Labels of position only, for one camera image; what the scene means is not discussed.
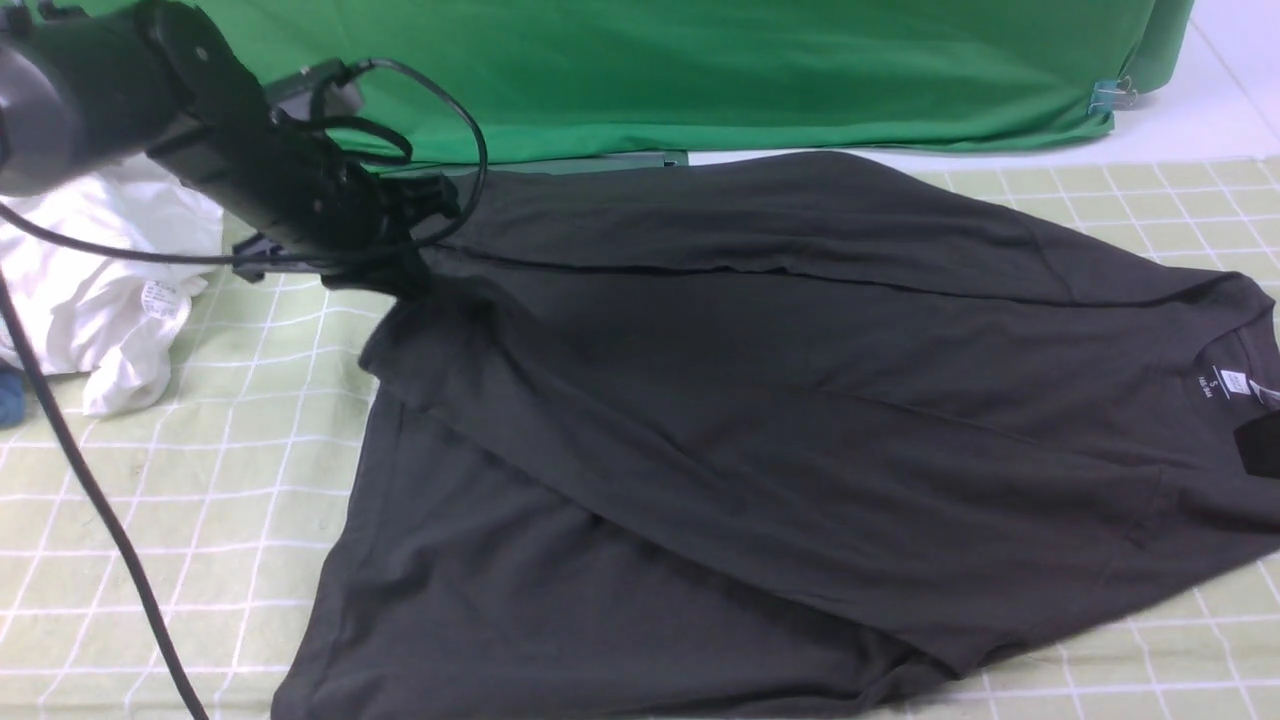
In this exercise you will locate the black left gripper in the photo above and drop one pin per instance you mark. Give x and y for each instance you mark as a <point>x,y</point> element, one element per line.
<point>315,210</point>

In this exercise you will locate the dark gray long-sleeve shirt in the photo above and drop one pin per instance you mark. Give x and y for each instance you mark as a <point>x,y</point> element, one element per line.
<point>797,436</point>

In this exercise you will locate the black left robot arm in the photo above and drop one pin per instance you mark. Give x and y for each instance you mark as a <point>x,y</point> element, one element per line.
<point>81,92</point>

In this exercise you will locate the crumpled white shirt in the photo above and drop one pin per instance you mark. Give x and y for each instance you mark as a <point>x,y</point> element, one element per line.
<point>109,319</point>

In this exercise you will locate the green backdrop cloth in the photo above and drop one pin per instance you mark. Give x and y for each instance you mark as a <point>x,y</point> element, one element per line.
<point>574,79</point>

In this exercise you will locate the light green checkered tablecloth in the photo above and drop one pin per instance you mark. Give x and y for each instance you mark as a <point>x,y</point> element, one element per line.
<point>234,486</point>

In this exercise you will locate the blue cloth at edge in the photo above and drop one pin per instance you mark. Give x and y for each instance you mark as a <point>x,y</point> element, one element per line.
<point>13,403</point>

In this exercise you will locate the teal binder clip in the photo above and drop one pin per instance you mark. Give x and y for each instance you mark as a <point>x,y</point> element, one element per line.
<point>1111,95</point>

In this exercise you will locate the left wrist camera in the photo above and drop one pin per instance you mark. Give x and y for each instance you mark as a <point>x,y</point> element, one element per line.
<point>326,89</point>

